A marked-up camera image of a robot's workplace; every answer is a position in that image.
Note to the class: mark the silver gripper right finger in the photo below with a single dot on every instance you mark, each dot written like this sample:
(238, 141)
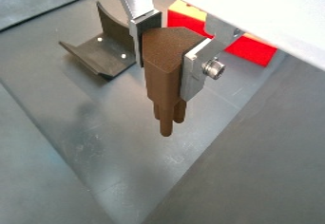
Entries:
(200, 62)

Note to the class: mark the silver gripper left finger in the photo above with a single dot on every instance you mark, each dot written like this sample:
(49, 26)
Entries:
(143, 17)

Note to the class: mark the brown three prong peg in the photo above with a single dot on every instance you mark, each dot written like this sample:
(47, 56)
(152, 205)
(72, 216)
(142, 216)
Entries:
(164, 45)

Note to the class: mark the red foam shape board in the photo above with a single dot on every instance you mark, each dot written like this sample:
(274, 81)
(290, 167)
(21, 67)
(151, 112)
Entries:
(249, 48)

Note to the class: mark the dark grey curved block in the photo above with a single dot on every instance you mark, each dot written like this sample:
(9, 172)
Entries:
(108, 53)

